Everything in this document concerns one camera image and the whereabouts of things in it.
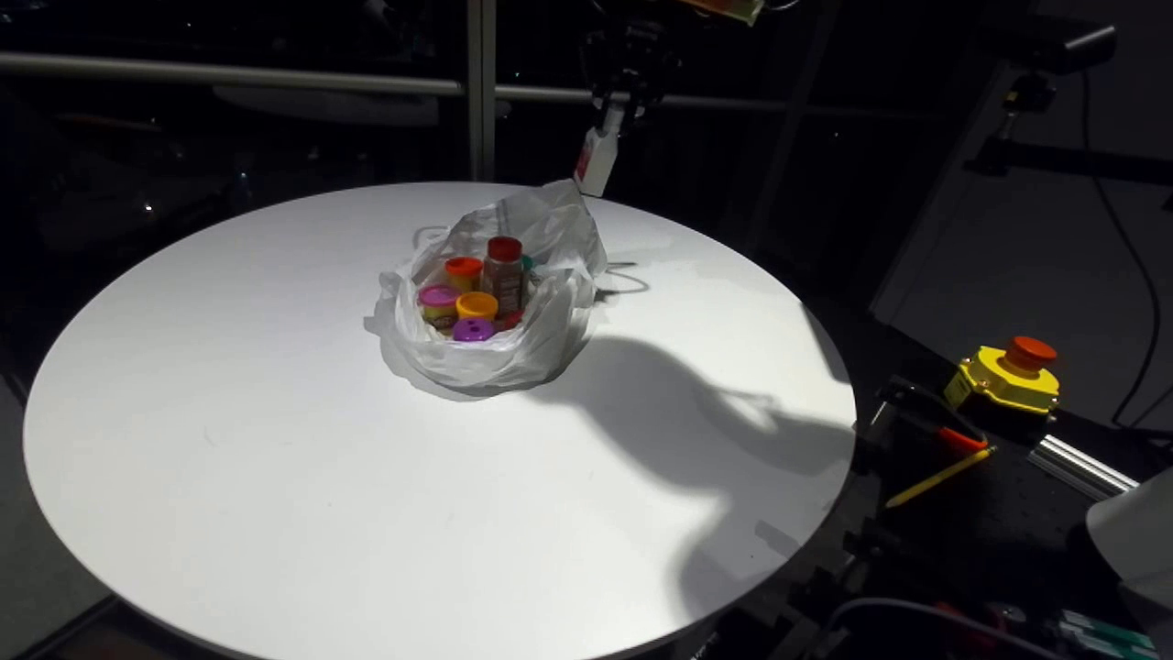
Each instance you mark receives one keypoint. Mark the yellow lid container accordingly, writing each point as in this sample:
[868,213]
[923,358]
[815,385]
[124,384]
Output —
[479,307]

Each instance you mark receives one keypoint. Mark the purple bottle with holes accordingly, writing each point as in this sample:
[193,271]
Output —
[476,333]

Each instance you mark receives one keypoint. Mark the red emergency stop button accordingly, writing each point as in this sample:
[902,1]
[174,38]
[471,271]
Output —
[1017,374]

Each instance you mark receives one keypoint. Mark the metal railing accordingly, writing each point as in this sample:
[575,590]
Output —
[39,64]

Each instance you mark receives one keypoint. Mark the yellow pencil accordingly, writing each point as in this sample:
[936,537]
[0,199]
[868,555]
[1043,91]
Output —
[940,477]

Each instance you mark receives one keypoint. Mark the red lid spice jar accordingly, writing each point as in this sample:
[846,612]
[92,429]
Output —
[509,271]

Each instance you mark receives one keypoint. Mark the white plastic bag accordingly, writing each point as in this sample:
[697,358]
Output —
[568,257]

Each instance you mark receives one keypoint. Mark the magenta lid container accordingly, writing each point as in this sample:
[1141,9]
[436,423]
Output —
[436,307]

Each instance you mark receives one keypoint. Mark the orange lid yellow cup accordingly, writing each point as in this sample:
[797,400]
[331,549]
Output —
[462,271]

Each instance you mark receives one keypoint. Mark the white square bottle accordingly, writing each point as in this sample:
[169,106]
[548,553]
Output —
[600,152]

